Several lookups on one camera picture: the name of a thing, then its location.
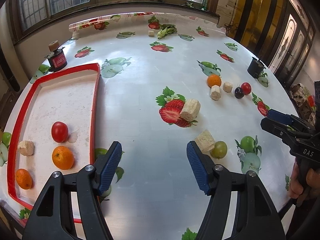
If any red tomato with stem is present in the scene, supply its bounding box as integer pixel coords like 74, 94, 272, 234
240, 82, 252, 95

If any dark purple plum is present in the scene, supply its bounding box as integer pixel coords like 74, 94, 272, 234
234, 87, 245, 99

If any orange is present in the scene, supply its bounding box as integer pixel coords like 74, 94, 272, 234
15, 168, 33, 190
52, 146, 74, 170
207, 74, 222, 88

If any small beige block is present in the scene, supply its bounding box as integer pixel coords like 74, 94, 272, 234
223, 82, 233, 93

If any person's right hand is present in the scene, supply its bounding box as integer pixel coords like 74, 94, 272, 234
288, 164, 320, 207

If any black motor with shaft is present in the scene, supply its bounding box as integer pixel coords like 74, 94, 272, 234
247, 57, 265, 79

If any red rimmed white tray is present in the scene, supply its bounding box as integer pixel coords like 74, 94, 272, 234
7, 63, 100, 210

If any fruit print tablecloth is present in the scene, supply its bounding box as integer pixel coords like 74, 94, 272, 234
0, 11, 301, 240

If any green bottle on windowsill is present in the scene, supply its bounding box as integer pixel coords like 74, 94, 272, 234
202, 0, 208, 11

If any green leafy vegetable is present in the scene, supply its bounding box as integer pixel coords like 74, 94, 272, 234
157, 24, 177, 40

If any small beige cube by vegetable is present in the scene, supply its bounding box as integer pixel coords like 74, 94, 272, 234
148, 30, 155, 36

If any black red motor with cork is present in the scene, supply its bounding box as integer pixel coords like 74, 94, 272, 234
47, 40, 67, 72

